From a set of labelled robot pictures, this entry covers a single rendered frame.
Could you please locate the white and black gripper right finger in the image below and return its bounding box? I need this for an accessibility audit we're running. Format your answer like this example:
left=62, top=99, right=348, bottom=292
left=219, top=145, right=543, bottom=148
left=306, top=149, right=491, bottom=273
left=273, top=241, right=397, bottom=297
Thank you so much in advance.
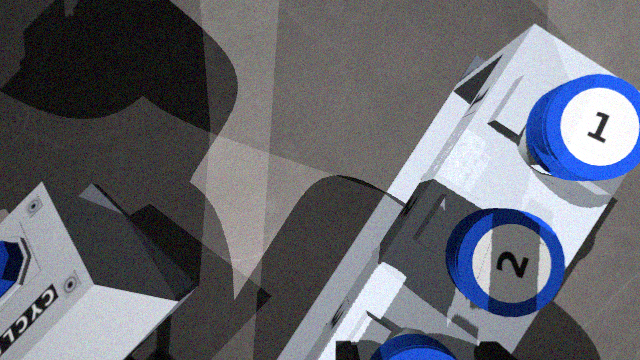
left=474, top=341, right=517, bottom=360

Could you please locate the white two-button control box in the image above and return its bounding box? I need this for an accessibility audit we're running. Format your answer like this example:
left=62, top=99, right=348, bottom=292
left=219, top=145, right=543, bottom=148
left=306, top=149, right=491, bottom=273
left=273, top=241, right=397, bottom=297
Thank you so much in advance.
left=0, top=182, right=199, bottom=360

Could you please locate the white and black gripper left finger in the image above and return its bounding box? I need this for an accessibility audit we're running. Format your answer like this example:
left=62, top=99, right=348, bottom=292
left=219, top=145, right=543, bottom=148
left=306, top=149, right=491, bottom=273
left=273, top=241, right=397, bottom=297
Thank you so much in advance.
left=335, top=341, right=360, bottom=360

